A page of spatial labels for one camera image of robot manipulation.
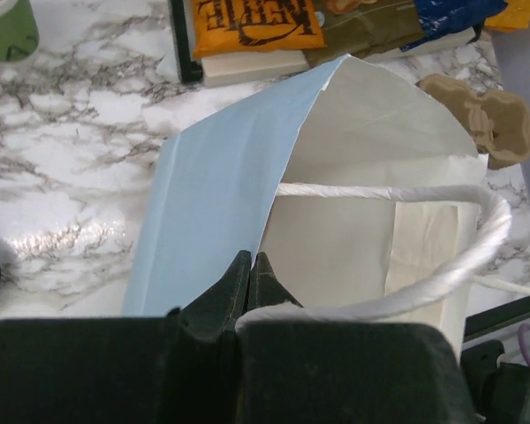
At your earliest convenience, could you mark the stack of green paper cups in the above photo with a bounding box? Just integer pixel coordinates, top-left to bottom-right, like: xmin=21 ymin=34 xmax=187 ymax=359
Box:
xmin=0 ymin=0 xmax=40 ymax=63

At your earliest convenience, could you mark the olive brown snack bag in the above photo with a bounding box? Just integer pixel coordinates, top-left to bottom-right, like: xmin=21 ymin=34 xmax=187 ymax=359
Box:
xmin=303 ymin=0 xmax=425 ymax=66

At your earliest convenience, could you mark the black and cream shelf rack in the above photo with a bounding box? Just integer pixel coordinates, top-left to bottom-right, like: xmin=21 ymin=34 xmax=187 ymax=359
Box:
xmin=168 ymin=1 xmax=483 ymax=87

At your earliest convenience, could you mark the yellow snack bag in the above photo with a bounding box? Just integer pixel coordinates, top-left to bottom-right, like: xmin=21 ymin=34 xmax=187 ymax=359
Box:
xmin=485 ymin=0 xmax=530 ymax=33

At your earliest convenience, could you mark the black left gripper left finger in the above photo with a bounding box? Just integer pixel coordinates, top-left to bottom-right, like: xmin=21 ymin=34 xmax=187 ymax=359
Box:
xmin=0 ymin=251 xmax=252 ymax=423

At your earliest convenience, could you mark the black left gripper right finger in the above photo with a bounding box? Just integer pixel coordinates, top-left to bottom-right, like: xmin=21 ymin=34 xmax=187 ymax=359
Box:
xmin=242 ymin=251 xmax=476 ymax=424

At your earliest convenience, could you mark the orange kettle chips bag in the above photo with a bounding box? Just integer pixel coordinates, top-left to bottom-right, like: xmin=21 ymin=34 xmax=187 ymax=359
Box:
xmin=191 ymin=0 xmax=325 ymax=59

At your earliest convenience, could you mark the blue doritos bag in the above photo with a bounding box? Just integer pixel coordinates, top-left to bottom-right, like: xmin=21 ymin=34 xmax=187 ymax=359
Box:
xmin=400 ymin=0 xmax=508 ymax=51

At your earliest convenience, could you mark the blue white paper bag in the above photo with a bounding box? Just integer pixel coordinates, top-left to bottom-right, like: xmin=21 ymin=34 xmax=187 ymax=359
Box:
xmin=122 ymin=56 xmax=511 ymax=351

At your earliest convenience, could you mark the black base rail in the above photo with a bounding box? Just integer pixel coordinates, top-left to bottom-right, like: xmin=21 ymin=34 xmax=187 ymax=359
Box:
xmin=464 ymin=297 xmax=530 ymax=342

